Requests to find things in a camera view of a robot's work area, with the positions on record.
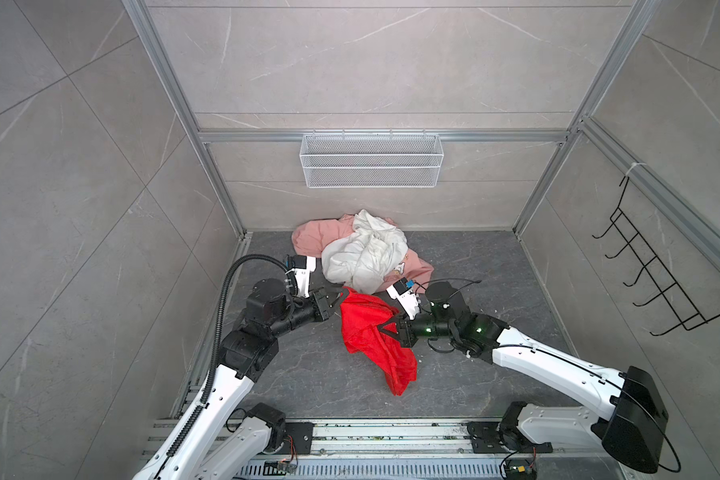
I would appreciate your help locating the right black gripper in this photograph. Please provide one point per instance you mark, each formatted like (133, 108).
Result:
(405, 334)

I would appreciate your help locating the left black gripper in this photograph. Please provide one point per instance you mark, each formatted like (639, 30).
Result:
(318, 304)

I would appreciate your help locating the red cloth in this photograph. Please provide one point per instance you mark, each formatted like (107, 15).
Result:
(360, 314)

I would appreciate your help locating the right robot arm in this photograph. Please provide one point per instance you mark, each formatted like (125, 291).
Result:
(621, 411)

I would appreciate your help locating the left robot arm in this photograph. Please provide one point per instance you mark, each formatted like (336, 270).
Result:
(188, 452)

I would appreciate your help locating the white cloth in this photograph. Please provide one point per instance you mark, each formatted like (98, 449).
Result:
(362, 260)

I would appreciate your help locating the pink cloth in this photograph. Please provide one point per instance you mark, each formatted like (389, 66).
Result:
(311, 238)

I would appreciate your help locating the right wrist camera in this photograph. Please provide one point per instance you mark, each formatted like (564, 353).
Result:
(403, 292)

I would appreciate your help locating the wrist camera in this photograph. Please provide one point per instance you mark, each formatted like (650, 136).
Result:
(298, 271)
(403, 292)

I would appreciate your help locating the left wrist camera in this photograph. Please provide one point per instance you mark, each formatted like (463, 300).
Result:
(298, 271)

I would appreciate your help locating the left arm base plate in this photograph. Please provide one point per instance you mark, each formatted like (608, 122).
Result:
(297, 437)

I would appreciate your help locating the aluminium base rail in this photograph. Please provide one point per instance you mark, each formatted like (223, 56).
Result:
(420, 449)

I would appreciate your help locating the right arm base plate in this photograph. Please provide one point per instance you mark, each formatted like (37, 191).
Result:
(495, 437)

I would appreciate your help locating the white wire mesh basket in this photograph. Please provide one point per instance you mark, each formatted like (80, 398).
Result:
(389, 160)

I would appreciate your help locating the aluminium frame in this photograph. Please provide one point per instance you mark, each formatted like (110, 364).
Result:
(699, 231)

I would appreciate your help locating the black wire hook rack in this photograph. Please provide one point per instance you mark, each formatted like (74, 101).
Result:
(667, 289)

